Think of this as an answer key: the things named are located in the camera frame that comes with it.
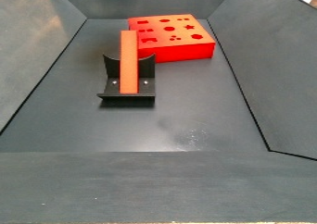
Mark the red foam shape-hole board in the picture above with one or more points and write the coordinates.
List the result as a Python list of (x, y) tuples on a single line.
[(171, 37)]

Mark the red arch bar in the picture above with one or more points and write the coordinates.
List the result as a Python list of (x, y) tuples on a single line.
[(128, 62)]

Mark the black curved fixture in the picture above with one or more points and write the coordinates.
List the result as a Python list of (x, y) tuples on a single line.
[(144, 96)]

